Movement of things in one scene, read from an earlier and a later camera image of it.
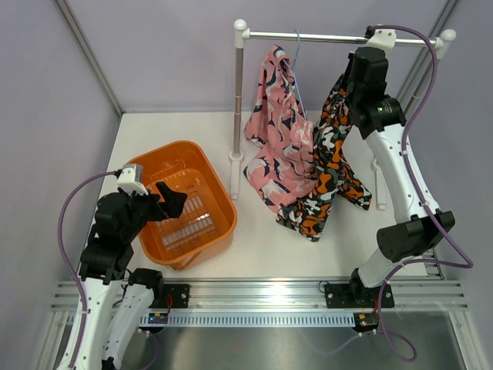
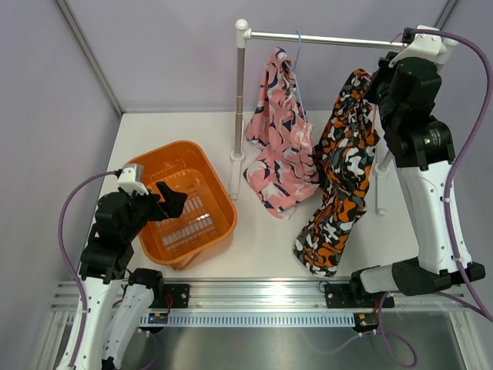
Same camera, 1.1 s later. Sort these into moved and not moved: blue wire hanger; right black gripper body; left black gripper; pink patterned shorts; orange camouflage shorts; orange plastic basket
Moved: right black gripper body; orange camouflage shorts
Not moved: orange plastic basket; blue wire hanger; pink patterned shorts; left black gripper
